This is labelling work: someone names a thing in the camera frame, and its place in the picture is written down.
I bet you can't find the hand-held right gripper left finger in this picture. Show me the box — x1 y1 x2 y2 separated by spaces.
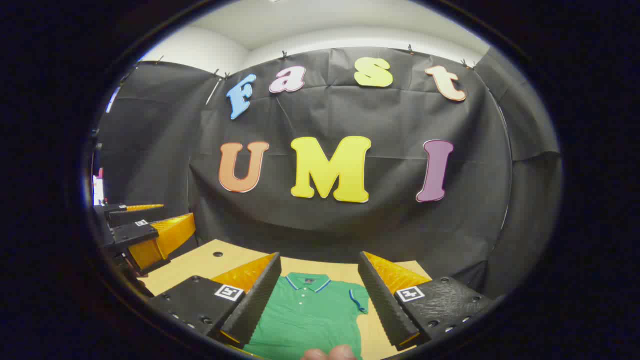
147 251 283 350

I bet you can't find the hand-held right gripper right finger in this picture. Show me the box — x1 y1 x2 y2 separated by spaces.
357 251 497 352

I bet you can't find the green T-shirt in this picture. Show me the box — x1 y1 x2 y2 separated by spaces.
243 272 371 360

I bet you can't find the black backdrop cloth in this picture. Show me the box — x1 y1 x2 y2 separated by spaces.
95 46 563 301

